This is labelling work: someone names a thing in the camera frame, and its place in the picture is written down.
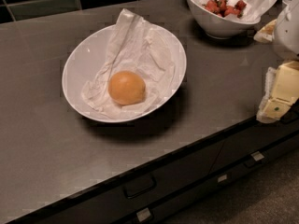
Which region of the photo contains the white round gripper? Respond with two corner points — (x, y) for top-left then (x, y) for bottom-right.
(253, 0), (299, 123)

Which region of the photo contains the white bowl with strawberries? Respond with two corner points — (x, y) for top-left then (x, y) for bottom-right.
(187, 0), (261, 39)

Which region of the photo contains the white paper napkin in bowl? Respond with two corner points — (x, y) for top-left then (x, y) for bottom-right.
(81, 9), (174, 118)

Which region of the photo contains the large white bowl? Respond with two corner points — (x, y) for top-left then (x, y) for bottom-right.
(62, 25), (187, 123)

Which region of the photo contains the red strawberries pile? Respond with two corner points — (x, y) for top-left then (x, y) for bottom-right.
(203, 0), (247, 18)

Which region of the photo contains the dark right drawer front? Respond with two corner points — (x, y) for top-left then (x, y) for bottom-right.
(211, 119), (299, 173)

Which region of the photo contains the dark drawer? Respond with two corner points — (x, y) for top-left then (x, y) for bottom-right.
(122, 133), (299, 224)
(8, 141), (223, 224)
(211, 119), (299, 173)

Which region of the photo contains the silver lower right latch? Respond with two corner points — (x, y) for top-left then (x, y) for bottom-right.
(251, 151), (264, 161)

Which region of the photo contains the silver latch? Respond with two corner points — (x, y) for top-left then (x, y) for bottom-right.
(136, 208), (152, 223)
(251, 151), (264, 161)
(218, 175), (228, 183)

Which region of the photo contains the silver lower middle latch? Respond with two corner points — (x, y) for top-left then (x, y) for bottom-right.
(218, 175), (228, 183)

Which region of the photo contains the orange fruit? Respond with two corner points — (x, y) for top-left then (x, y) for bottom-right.
(107, 71), (146, 105)

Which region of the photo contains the dark lower drawer front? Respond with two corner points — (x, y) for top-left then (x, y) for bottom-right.
(122, 133), (299, 224)

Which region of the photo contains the silver lower left latch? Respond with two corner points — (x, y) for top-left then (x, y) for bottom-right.
(136, 208), (152, 223)

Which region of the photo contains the dark left drawer front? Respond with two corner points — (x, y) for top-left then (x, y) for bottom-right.
(8, 141), (223, 224)

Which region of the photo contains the black left drawer handle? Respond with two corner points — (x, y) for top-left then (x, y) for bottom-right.
(123, 175), (157, 199)

